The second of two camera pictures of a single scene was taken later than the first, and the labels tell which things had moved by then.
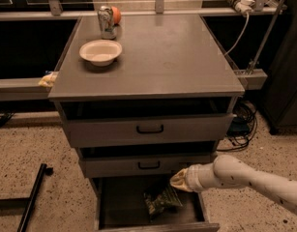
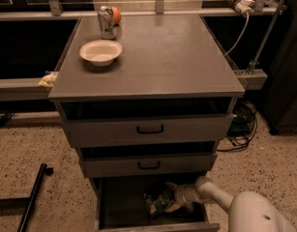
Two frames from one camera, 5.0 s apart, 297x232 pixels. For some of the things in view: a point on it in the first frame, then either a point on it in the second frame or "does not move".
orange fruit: [116, 14] does not move
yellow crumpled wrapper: [48, 80] does not move
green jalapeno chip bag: [164, 199] does not move
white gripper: [194, 178] to [182, 193]
